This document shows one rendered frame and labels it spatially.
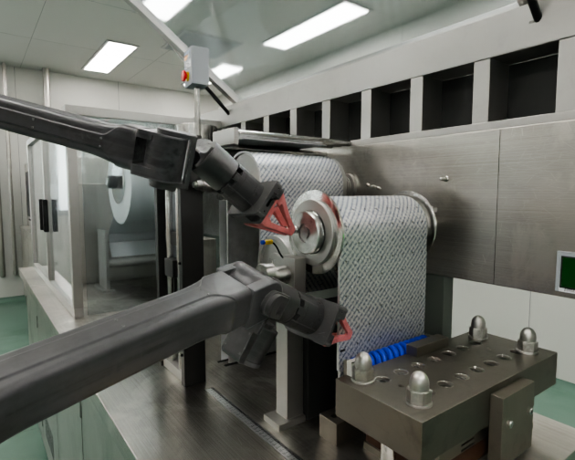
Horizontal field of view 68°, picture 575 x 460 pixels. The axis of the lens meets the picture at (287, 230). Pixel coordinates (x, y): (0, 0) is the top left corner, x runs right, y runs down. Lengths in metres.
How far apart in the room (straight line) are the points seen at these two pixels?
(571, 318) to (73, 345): 3.23
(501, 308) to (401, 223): 2.82
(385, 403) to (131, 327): 0.37
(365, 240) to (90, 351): 0.49
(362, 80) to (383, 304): 0.60
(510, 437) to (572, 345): 2.70
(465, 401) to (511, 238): 0.34
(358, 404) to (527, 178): 0.50
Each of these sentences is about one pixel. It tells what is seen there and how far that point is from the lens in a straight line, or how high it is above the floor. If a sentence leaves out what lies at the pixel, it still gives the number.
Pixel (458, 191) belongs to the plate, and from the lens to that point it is 0.95.
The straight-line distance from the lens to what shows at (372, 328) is 0.80.
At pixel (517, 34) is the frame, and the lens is 0.95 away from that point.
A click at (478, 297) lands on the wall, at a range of 3.67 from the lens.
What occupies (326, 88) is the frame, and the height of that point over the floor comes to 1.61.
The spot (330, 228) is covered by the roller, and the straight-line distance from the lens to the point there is 0.70.
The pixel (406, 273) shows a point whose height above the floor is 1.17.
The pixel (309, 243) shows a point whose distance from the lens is 0.73.
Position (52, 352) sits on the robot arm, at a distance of 0.42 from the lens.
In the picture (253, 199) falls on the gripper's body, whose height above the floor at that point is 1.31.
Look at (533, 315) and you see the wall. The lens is 3.51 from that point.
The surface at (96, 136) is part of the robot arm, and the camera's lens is 0.68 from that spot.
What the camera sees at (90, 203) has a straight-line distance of 1.58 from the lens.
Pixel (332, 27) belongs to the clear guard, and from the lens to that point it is 1.18.
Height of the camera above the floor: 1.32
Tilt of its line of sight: 5 degrees down
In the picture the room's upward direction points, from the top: straight up
